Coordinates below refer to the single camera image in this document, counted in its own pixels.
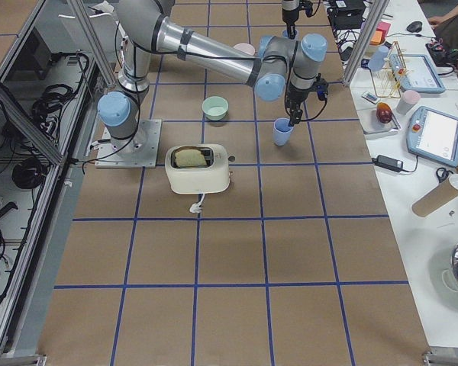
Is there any light blue bottle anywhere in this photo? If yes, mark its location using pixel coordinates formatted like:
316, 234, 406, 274
367, 46, 389, 72

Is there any teach pendant tablet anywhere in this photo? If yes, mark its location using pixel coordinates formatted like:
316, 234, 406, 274
389, 54, 446, 94
406, 106, 458, 167

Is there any gold wire rack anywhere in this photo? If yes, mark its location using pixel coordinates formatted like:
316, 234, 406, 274
370, 41, 408, 99

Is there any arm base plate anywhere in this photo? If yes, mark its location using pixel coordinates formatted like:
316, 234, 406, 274
95, 119, 162, 169

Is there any apple on metal tray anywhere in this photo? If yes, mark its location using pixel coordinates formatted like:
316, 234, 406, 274
376, 102, 393, 124

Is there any pink bowl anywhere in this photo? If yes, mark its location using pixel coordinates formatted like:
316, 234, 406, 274
234, 43, 256, 56

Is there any bread slice in toaster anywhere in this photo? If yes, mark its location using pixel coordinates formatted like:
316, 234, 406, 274
174, 148, 207, 168

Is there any cardboard tube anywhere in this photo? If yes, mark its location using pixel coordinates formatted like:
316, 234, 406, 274
411, 174, 458, 217

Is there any black power adapter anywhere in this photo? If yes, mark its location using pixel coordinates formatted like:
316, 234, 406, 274
372, 155, 403, 172

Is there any far teach pendant tablet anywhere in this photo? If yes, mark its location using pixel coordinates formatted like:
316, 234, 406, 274
389, 54, 446, 94

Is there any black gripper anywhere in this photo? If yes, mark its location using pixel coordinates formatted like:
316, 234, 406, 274
284, 75, 328, 126

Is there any mint green bowl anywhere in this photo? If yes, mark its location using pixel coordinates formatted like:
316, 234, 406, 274
202, 96, 229, 121

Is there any pink cup on desk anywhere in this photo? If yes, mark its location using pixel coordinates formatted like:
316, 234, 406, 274
395, 90, 421, 115

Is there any near teach pendant tablet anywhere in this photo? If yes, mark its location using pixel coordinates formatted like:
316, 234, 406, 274
406, 106, 458, 167

